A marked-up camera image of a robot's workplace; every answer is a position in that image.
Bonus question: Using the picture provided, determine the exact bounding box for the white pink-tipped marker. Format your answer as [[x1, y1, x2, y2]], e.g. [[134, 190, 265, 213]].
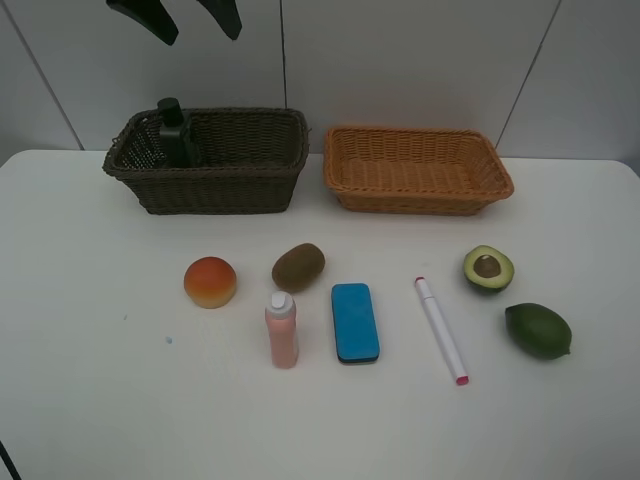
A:
[[414, 277, 470, 386]]

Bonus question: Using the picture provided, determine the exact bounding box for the brown kiwi fruit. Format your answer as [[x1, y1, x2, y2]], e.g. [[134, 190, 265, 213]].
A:
[[271, 243, 326, 294]]

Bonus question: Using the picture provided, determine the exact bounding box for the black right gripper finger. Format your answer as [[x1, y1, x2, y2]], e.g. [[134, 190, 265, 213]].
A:
[[198, 0, 242, 40]]

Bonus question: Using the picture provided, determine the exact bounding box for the blue whiteboard eraser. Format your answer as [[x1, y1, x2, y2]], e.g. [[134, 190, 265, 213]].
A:
[[331, 283, 380, 364]]

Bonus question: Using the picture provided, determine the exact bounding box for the pink plastic bottle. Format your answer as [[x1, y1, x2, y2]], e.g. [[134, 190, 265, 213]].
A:
[[265, 291, 299, 369]]

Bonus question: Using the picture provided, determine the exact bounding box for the green whole avocado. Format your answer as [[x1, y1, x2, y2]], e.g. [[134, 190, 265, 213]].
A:
[[504, 303, 573, 360]]

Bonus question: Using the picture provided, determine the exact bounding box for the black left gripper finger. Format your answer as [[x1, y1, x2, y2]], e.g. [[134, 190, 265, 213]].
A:
[[106, 0, 179, 46]]

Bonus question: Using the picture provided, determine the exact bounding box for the dark brown wicker basket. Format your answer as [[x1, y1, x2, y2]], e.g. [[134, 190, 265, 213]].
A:
[[103, 107, 309, 215]]

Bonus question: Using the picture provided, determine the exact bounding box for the halved avocado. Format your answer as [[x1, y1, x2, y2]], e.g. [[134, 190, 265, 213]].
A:
[[463, 245, 515, 294]]

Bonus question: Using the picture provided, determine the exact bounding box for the orange wicker basket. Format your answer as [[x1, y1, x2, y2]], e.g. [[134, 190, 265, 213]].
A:
[[323, 127, 514, 216]]

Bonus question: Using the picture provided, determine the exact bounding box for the black square bottle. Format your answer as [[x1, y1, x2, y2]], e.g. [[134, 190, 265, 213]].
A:
[[157, 97, 201, 168]]

